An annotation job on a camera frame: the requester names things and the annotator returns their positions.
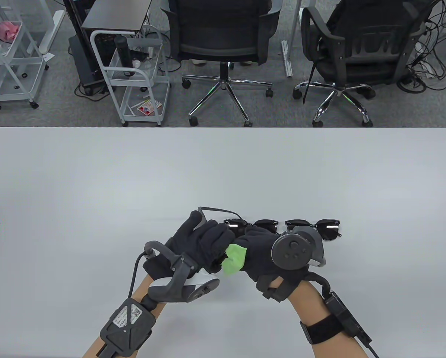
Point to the person's right hand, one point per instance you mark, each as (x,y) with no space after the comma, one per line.
(256,253)

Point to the person's left hand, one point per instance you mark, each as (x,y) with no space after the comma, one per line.
(204,242)

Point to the green cleaning cloth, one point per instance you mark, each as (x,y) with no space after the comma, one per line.
(234,261)

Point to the black thin-armed sunglasses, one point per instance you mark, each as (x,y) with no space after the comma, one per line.
(236,225)

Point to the black sunglasses gold metal bridge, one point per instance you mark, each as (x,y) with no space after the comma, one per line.
(215,209)

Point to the black thick-framed sunglasses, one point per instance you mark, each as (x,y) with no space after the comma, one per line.
(329,231)

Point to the person's right forearm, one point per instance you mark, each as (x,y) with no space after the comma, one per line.
(308,302)

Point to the grey VR controller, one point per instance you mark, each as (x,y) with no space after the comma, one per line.
(204,289)
(293,250)

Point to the black wrist sensor box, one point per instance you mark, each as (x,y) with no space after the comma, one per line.
(345,313)

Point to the black sensor box white label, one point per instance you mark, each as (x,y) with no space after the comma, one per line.
(127,324)

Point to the red white packet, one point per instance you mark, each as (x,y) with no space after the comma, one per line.
(148,108)

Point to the black office chair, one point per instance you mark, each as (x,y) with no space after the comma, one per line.
(357,67)
(222,48)

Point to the white desk leg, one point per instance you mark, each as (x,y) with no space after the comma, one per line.
(51,33)
(287,59)

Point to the small black device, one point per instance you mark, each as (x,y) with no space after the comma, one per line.
(141,56)

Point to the black bottle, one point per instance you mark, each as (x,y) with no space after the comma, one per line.
(123,52)

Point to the black computer tower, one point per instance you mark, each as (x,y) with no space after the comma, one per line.
(82,63)

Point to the dark side table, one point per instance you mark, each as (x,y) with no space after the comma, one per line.
(114,16)

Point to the white power strip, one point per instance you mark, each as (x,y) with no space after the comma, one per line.
(427,71)

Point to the white mesh utility cart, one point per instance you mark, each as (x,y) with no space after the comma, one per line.
(14,76)

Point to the pink cloth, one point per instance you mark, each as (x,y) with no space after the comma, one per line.
(5,30)

